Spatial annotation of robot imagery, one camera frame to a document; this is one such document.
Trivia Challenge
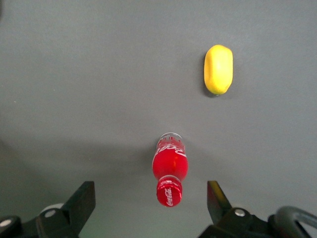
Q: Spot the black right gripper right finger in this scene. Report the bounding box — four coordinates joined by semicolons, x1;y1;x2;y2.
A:
198;180;270;238

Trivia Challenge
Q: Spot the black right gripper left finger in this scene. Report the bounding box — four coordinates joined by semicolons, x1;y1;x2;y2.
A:
0;181;96;238

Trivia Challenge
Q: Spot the red coke bottle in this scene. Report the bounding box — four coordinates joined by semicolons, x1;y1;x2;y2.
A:
152;132;189;207

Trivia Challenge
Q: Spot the yellow toy lemon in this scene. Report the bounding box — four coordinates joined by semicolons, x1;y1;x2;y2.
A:
203;44;234;95

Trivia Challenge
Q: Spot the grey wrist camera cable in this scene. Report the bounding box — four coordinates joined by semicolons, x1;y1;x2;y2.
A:
268;205;317;238

